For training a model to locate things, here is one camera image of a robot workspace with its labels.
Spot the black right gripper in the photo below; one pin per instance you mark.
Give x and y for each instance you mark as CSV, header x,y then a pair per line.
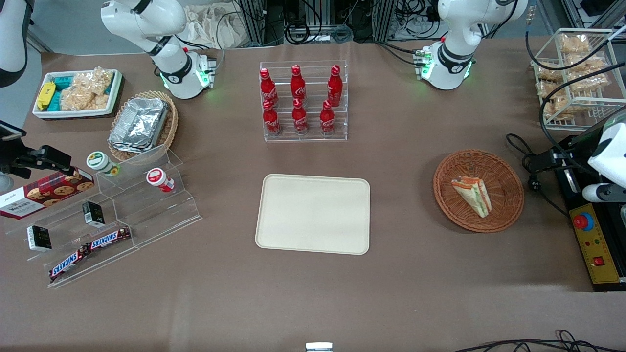
x,y
18,161

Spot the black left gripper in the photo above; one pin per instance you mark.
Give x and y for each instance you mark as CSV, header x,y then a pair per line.
x,y
570,157

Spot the triangular sandwich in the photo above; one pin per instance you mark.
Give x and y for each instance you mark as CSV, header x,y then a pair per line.
x,y
473,194

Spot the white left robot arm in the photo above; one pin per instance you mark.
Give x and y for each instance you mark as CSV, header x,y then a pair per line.
x,y
457,29

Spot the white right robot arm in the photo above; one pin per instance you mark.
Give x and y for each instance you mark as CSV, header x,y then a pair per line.
x,y
142,19

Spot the brown round wicker basket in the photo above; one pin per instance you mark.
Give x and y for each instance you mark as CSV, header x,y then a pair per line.
x,y
503,181

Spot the light oval wicker basket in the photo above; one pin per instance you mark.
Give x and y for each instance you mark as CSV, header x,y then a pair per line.
x,y
168,129

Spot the beige rectangular plastic tray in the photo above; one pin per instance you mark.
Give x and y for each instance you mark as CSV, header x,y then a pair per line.
x,y
313,215

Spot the green lid white cup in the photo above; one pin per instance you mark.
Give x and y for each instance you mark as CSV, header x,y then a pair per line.
x,y
100,162

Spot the red tartan cookie box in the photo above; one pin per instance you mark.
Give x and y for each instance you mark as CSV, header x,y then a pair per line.
x,y
46,194

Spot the small black box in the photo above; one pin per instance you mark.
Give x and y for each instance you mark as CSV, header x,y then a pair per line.
x,y
39,238
93,213

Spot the bagged pastry snack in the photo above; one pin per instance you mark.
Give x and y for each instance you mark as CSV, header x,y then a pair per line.
x,y
555,105
589,82
574,44
589,62
548,73

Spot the white rectangular snack bin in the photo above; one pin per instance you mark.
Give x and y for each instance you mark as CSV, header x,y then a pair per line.
x,y
73,113

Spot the red emergency stop button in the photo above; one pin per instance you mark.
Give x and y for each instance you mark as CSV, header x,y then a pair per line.
x,y
582,221

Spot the clear bag rice crackers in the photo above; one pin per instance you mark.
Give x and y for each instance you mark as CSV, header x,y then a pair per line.
x,y
80,99
95,80

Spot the teal snack packet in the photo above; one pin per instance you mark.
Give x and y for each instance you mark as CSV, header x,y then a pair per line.
x,y
62,81
55,100

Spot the snickers chocolate bar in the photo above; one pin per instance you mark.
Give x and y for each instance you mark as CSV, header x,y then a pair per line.
x,y
67,264
108,238

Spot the stacked aluminium foil containers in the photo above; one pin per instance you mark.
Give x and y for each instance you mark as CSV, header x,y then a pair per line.
x,y
139,124

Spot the yellow snack packet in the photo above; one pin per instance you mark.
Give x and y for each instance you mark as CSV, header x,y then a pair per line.
x,y
45,95

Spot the red lid white cup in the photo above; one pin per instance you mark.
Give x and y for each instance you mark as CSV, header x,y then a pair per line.
x,y
158,178

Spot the clear acrylic step shelf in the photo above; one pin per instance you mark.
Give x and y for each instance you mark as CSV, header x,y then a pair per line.
x,y
146,215

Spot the black control box yellow panel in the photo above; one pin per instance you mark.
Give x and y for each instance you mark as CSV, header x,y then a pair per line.
x,y
599,274

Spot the beige crumpled cloth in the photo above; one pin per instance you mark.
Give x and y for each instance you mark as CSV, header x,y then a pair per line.
x,y
210,27

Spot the red cola bottle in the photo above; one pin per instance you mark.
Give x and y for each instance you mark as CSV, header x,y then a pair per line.
x,y
268,88
297,84
335,85
299,119
270,120
326,120

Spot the clear acrylic bottle rack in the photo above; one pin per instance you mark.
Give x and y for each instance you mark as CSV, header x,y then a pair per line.
x,y
313,134

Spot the aluminium frame profile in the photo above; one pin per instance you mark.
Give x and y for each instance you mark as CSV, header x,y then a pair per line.
x,y
259,22

